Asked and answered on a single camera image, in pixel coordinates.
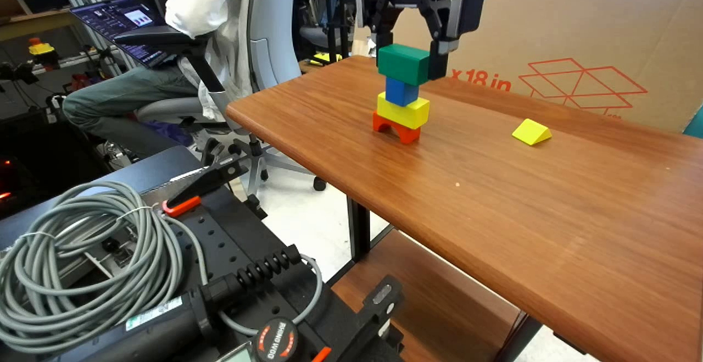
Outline green block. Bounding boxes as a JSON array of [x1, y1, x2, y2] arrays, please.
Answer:
[[377, 43, 431, 86]]

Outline laptop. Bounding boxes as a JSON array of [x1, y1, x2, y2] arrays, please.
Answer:
[[70, 0, 171, 69]]

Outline black clamp with round label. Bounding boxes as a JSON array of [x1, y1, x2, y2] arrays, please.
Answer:
[[252, 274, 406, 362]]

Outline person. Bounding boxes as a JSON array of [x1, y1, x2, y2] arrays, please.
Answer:
[[62, 0, 256, 158]]

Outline large cardboard box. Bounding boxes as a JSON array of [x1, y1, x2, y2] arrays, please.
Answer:
[[351, 0, 703, 134]]

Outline yellow wedge block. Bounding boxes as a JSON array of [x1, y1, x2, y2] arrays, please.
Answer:
[[511, 118, 553, 147]]

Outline yellow rectangular block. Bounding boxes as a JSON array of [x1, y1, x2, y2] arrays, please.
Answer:
[[376, 92, 431, 130]]

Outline yellow emergency stop button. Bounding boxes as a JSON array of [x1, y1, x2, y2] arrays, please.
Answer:
[[27, 37, 57, 70]]

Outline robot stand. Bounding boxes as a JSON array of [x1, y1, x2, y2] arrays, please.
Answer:
[[0, 145, 408, 362]]

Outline black power brick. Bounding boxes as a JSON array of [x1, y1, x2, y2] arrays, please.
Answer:
[[52, 244, 303, 362]]

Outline teal object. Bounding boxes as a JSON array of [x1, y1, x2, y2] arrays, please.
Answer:
[[683, 105, 703, 138]]

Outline wooden shelf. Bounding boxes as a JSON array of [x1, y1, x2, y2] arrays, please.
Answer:
[[0, 0, 83, 44]]

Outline orange arch block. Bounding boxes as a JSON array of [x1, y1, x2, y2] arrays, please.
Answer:
[[372, 111, 422, 145]]

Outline black clamp with orange tip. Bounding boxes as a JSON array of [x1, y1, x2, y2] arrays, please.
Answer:
[[161, 156, 249, 218]]

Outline coil of grey cable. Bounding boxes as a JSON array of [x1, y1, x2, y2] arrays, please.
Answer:
[[0, 180, 323, 355]]

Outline blue block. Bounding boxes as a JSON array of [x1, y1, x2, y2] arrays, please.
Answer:
[[385, 76, 420, 107]]

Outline grey office chair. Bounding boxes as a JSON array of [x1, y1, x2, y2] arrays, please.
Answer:
[[113, 0, 328, 193]]

